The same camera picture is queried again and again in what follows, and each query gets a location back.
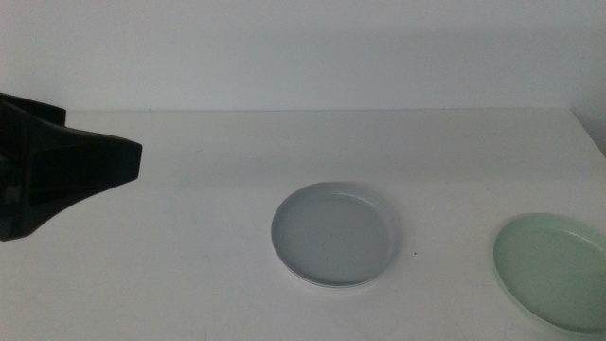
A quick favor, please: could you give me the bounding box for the pale grey-blue shallow bowl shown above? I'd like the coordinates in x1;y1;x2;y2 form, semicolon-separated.
270;181;401;287

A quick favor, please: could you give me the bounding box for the pale green shallow bowl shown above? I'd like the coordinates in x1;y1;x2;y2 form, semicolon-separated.
492;212;606;337

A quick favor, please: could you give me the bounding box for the white shallow bowl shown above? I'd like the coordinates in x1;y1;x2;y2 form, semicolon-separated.
281;277;384;291

